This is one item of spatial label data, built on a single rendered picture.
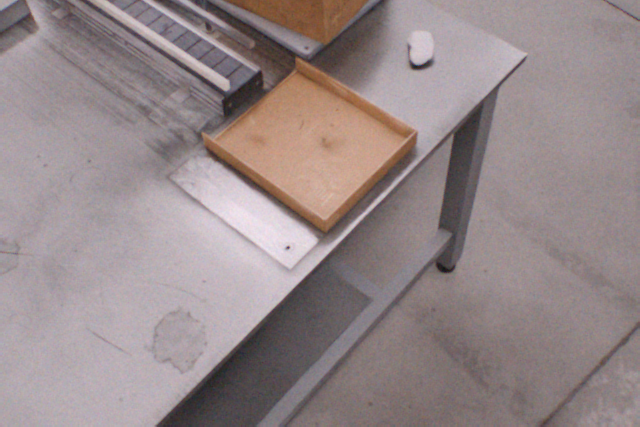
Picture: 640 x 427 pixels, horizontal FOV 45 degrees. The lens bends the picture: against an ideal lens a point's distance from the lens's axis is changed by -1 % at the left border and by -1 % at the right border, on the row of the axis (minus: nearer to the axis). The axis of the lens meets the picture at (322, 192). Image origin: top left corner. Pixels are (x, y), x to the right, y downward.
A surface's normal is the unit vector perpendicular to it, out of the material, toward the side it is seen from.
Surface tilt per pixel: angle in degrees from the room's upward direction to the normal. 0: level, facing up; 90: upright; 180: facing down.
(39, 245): 0
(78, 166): 0
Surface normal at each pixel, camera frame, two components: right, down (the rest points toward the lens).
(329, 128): -0.03, -0.58
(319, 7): -0.55, 0.68
